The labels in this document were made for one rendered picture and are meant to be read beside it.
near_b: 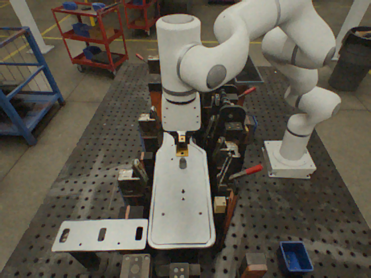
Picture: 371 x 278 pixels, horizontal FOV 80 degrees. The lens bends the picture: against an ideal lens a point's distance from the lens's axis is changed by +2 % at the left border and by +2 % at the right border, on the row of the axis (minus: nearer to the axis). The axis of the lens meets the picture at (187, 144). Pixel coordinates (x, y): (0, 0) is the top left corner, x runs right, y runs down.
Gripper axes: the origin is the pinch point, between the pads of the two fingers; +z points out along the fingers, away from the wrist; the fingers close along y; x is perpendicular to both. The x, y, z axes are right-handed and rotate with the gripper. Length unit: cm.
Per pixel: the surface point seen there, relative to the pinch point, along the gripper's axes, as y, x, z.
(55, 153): 135, -116, 126
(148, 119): 16.7, -38.8, 22.7
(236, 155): -16.4, 1.3, 5.8
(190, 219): -2.2, 10.8, 27.2
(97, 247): 27.2, 19.3, 27.1
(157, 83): 15, -76, 24
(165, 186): 7.0, -2.8, 27.2
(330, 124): -177, -155, 128
